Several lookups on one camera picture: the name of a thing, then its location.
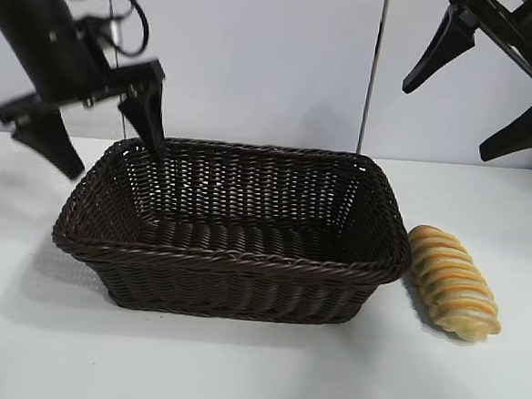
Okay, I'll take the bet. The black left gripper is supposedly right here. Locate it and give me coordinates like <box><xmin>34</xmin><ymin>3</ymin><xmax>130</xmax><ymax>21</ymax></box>
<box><xmin>0</xmin><ymin>4</ymin><xmax>175</xmax><ymax>187</ymax></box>

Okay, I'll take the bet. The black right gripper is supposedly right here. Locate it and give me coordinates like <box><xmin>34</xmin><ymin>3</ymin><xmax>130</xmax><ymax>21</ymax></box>
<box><xmin>397</xmin><ymin>0</ymin><xmax>532</xmax><ymax>166</ymax></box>

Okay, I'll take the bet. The dark brown woven basket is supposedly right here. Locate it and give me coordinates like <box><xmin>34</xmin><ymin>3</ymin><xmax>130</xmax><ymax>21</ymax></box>
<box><xmin>46</xmin><ymin>128</ymin><xmax>420</xmax><ymax>333</ymax></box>

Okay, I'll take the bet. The long striped bread loaf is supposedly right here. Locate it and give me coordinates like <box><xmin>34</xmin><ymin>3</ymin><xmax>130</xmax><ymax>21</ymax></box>
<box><xmin>400</xmin><ymin>223</ymin><xmax>509</xmax><ymax>347</ymax></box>

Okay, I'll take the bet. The thin metal pole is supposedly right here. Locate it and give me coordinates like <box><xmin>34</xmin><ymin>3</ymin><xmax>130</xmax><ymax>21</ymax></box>
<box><xmin>355</xmin><ymin>0</ymin><xmax>393</xmax><ymax>157</ymax></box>

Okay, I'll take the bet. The thin grey wire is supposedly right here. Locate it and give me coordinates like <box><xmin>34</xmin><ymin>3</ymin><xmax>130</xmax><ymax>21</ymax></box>
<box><xmin>95</xmin><ymin>0</ymin><xmax>138</xmax><ymax>138</ymax></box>

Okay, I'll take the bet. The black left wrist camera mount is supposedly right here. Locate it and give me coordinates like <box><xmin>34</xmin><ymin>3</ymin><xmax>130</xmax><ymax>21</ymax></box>
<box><xmin>73</xmin><ymin>14</ymin><xmax>130</xmax><ymax>70</ymax></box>

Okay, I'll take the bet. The black looping cable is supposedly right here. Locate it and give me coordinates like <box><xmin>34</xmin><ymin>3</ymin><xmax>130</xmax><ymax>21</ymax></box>
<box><xmin>81</xmin><ymin>0</ymin><xmax>153</xmax><ymax>61</ymax></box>

